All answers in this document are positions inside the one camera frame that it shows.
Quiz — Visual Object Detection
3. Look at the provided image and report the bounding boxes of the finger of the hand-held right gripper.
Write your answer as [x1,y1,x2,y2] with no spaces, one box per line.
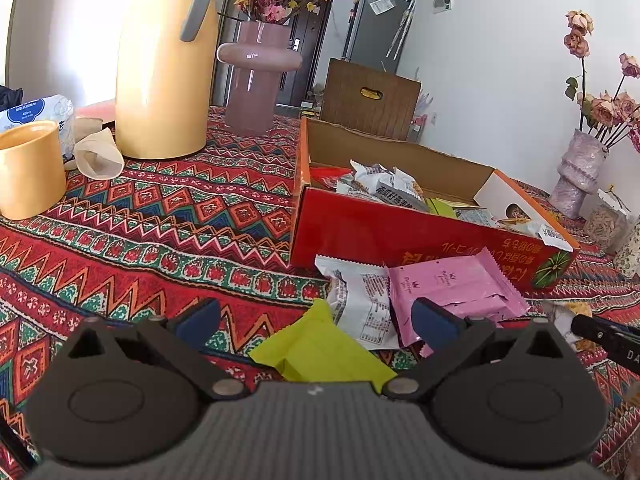
[571,312,621,348]

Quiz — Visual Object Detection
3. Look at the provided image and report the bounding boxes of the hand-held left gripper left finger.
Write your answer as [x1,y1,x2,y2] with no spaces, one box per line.
[50,297,251,401]

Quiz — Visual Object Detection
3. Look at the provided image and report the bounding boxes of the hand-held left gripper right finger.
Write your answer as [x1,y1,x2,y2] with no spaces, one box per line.
[382,297,576,401]

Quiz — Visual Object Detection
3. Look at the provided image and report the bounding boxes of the small orange white snack packet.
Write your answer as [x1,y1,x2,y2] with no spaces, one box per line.
[542,300,598,353]

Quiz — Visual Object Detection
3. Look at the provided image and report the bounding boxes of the pink snack packet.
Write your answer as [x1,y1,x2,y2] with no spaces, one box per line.
[387,247,511,311]
[395,292,532,348]

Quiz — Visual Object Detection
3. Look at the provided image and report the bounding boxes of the green snack bar packet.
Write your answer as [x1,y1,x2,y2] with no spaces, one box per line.
[427,198,458,219]
[248,298,398,383]

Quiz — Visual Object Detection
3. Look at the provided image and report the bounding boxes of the red cardboard box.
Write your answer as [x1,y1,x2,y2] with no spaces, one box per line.
[289,116,581,296]

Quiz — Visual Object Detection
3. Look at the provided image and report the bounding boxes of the floral ceramic vase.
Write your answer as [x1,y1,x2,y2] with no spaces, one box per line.
[612,222,640,278]

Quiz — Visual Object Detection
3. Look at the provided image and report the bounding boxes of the patterned red tablecloth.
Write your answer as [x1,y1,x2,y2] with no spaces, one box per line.
[0,105,640,480]

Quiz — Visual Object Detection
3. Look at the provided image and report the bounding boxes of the clear plastic storage container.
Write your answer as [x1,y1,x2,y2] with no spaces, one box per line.
[584,190,632,251]

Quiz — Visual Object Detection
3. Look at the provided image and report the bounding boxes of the pink textured vase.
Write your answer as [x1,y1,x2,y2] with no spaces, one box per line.
[549,129,608,220]

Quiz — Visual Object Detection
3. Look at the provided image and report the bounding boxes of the pile of mixed packets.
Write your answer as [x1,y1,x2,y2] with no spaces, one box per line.
[310,159,576,252]

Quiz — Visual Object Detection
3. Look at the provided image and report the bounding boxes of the small storage rack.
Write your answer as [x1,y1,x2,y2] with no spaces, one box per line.
[407,90,436,146]

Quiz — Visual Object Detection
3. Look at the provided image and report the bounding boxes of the dried pink roses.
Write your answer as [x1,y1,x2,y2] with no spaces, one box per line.
[564,10,640,153]

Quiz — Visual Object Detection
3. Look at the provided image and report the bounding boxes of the yellow mug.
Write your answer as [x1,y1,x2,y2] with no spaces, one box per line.
[0,120,67,221]

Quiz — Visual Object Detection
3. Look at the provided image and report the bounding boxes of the brown wooden chair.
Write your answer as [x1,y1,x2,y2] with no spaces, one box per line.
[320,57,422,142]

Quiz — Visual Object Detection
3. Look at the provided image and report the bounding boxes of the mauve glass vase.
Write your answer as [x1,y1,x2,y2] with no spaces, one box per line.
[216,21,303,136]

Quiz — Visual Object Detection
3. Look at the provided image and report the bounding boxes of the yellow thermos jug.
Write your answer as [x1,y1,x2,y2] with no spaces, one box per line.
[115,0,221,161]

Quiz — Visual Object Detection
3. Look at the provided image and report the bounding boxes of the blue white tissue pack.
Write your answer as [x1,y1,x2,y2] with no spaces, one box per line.
[0,94,76,163]

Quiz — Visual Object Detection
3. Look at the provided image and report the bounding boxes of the white umbrella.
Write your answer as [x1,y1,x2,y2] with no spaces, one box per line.
[387,0,416,61]

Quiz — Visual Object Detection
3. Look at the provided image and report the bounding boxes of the grey refrigerator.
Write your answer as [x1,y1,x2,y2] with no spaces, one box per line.
[342,0,416,76]

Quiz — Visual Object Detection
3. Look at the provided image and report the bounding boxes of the dark entrance door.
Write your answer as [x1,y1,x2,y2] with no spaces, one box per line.
[287,0,332,106]

